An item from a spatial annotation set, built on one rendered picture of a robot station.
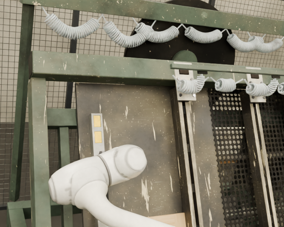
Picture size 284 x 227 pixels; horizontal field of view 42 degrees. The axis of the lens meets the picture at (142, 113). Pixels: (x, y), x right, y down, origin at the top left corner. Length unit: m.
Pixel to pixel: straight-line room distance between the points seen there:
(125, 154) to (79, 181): 0.15
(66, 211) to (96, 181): 0.63
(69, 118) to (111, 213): 0.76
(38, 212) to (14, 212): 1.09
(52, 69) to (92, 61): 0.18
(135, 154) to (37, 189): 0.57
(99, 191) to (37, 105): 0.64
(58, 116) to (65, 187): 0.67
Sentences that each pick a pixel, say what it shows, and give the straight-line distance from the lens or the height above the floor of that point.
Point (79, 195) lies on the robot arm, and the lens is 1.05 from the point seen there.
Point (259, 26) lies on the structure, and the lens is 2.64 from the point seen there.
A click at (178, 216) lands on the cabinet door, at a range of 1.78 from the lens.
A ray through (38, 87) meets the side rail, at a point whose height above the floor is 1.80.
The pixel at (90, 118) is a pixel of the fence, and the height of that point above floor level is 1.68.
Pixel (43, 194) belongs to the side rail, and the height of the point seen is 1.43.
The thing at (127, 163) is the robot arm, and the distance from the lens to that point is 1.07.
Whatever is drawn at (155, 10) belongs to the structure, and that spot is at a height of 2.15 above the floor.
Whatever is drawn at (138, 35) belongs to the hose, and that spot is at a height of 2.00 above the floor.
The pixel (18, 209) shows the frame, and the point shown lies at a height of 0.79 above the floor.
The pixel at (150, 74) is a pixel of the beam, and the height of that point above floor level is 1.88.
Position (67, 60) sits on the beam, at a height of 1.92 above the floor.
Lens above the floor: 2.21
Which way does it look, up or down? 17 degrees down
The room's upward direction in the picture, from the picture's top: 9 degrees clockwise
